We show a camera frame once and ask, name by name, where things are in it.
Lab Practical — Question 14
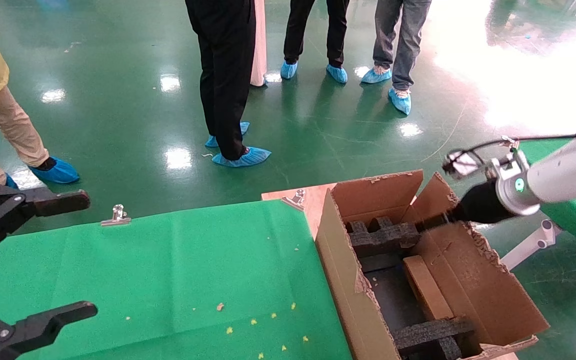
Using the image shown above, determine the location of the green table cloth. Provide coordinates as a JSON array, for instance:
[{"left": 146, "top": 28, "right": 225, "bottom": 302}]
[{"left": 0, "top": 200, "right": 354, "bottom": 360}]

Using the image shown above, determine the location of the person in pale pink skirt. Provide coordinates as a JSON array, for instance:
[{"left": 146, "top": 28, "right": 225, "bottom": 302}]
[{"left": 249, "top": 0, "right": 269, "bottom": 88}]

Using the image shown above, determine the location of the person in blue jeans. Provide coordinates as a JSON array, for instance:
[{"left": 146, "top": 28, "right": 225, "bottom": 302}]
[{"left": 360, "top": 0, "right": 432, "bottom": 116}]

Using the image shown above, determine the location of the thin black camera cable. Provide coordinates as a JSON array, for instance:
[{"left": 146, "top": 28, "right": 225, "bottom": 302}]
[{"left": 448, "top": 131, "right": 576, "bottom": 166}]

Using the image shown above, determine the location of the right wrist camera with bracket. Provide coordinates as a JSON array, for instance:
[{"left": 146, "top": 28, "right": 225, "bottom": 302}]
[{"left": 442, "top": 147, "right": 516, "bottom": 182}]

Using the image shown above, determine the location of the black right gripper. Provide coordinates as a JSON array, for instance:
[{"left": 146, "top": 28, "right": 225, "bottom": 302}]
[{"left": 416, "top": 180, "right": 517, "bottom": 232}]

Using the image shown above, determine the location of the person in black trousers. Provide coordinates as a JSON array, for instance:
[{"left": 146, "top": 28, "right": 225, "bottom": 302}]
[
  {"left": 184, "top": 0, "right": 272, "bottom": 168},
  {"left": 280, "top": 0, "right": 354, "bottom": 85}
]

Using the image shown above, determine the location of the white table leg pipe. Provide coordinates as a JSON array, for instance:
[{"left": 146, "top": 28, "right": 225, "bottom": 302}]
[{"left": 500, "top": 218, "right": 561, "bottom": 272}]

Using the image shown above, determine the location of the large open cardboard carton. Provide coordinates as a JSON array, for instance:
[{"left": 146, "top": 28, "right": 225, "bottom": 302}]
[{"left": 314, "top": 170, "right": 551, "bottom": 360}]

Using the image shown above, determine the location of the black foam insert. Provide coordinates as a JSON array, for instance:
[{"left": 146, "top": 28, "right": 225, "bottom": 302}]
[
  {"left": 392, "top": 316, "right": 476, "bottom": 360},
  {"left": 345, "top": 216, "right": 421, "bottom": 259}
]

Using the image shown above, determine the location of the person in khaki trousers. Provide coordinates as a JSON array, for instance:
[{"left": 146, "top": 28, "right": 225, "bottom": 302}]
[{"left": 0, "top": 10, "right": 81, "bottom": 192}]

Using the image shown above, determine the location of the small brown cardboard box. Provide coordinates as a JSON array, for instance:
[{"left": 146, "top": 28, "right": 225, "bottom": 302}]
[{"left": 402, "top": 255, "right": 455, "bottom": 322}]

